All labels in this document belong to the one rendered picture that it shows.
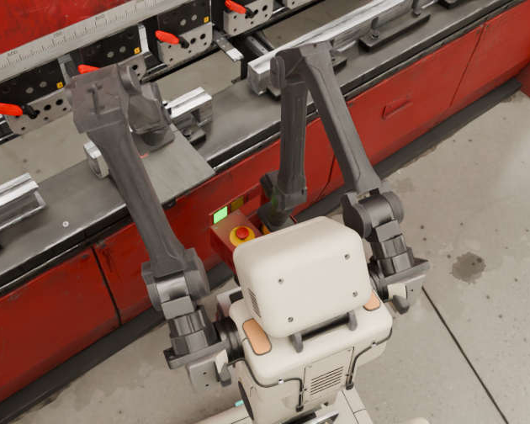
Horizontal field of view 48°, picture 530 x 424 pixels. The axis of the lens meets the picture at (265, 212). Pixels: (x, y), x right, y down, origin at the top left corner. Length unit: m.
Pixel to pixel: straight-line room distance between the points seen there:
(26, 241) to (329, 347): 0.91
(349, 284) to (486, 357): 1.59
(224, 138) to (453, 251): 1.34
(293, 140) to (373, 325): 0.52
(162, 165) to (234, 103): 0.41
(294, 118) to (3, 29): 0.63
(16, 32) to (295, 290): 0.76
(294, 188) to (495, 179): 1.71
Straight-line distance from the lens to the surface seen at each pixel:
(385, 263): 1.21
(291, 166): 1.47
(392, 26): 2.20
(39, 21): 1.34
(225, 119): 1.86
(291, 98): 1.36
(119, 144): 0.95
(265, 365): 1.07
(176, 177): 1.56
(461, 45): 2.50
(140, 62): 1.52
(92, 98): 0.97
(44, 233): 1.68
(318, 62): 1.26
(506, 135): 3.29
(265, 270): 0.98
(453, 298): 2.65
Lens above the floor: 2.25
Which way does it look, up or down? 56 degrees down
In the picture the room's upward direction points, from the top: 5 degrees clockwise
